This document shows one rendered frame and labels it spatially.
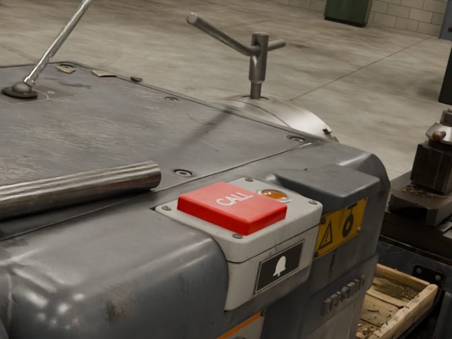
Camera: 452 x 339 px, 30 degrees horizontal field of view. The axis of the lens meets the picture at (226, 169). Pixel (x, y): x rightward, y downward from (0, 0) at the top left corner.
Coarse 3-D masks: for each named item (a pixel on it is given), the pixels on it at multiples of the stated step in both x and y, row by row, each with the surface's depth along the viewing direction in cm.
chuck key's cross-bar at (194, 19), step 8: (192, 16) 87; (192, 24) 87; (200, 24) 88; (208, 24) 90; (208, 32) 91; (216, 32) 93; (224, 32) 95; (224, 40) 96; (232, 40) 98; (280, 40) 117; (240, 48) 101; (248, 48) 104; (256, 48) 107; (272, 48) 113
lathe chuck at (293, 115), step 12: (240, 96) 112; (264, 96) 113; (276, 96) 114; (264, 108) 106; (276, 108) 108; (288, 108) 109; (300, 108) 111; (288, 120) 105; (300, 120) 107; (312, 120) 110; (312, 132) 107; (324, 132) 110
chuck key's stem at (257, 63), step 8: (256, 32) 109; (264, 32) 110; (256, 40) 108; (264, 40) 108; (264, 48) 109; (256, 56) 109; (264, 56) 109; (256, 64) 109; (264, 64) 109; (256, 72) 109; (264, 72) 110; (256, 80) 110; (264, 80) 110; (256, 88) 110; (256, 96) 110
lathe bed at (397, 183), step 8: (400, 176) 228; (408, 176) 229; (392, 184) 219; (400, 184) 220; (432, 304) 156; (416, 320) 148; (424, 320) 160; (408, 328) 144; (416, 328) 156; (424, 328) 157; (400, 336) 141; (408, 336) 152; (416, 336) 153; (424, 336) 156
